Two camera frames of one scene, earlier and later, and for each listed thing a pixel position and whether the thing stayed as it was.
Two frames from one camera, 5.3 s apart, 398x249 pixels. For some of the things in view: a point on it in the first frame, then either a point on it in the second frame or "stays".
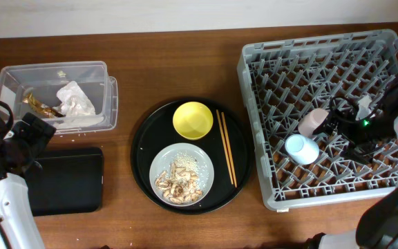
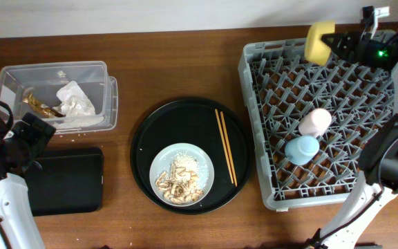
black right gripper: [345, 119] to [349, 54]
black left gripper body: [32, 140] stays
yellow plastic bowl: [193, 120] to [317, 50]
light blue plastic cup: [302, 150] stays
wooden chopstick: [224, 146] stays
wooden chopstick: [229, 149] stays
